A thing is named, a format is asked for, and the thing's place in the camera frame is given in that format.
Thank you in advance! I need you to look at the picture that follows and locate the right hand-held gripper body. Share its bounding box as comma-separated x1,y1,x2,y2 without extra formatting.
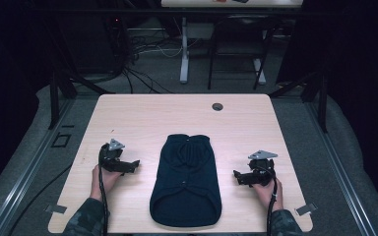
241,149,280,187

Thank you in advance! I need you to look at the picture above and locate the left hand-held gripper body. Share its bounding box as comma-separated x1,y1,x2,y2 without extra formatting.
98,138,136,174

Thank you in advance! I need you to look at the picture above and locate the dark navy knit sweater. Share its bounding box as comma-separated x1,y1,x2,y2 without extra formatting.
149,133,223,228

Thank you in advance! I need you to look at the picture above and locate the person's left hand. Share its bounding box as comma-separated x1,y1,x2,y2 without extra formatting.
90,164,123,202

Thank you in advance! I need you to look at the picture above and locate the white desk with white legs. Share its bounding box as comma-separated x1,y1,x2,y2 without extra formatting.
159,0,305,85

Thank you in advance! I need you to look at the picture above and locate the black chair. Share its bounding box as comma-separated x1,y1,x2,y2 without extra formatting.
207,14,279,91

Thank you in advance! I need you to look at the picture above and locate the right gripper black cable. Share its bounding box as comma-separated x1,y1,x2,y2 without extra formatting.
259,166,280,236

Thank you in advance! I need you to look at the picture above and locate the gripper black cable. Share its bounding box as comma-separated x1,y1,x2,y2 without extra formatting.
259,166,280,236
97,146,110,236

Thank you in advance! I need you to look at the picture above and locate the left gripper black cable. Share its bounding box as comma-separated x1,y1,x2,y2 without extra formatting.
97,146,110,236

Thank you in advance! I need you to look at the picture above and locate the metal table edge bracket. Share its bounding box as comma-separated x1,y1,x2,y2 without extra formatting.
294,203,318,217
44,203,68,215

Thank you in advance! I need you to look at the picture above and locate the black floor cable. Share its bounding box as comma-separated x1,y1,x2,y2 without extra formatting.
7,162,74,236

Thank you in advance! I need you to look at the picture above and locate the aluminium floor rail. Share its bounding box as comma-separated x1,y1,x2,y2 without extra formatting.
306,100,378,236
0,97,77,236

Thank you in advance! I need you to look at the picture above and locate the black metal frame stand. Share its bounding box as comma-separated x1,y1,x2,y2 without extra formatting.
268,65,330,134
45,19,116,131

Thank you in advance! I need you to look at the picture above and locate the bundle of floor cables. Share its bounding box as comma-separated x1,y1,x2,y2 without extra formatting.
119,30,185,95

